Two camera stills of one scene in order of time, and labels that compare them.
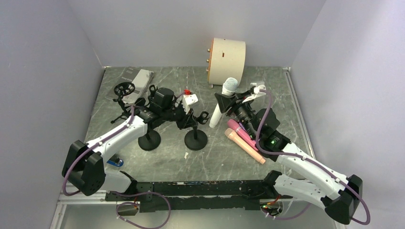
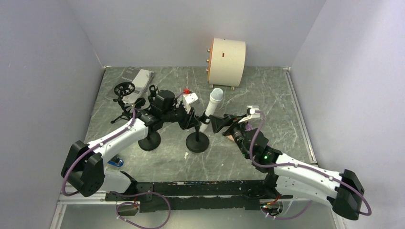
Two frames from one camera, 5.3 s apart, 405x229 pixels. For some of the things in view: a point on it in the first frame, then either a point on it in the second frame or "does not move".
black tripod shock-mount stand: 121,89 does not move
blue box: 115,161 does not move
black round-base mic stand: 151,140 does not move
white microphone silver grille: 230,86 → 216,96
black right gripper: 234,103 → 229,124
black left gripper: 186,116 does not move
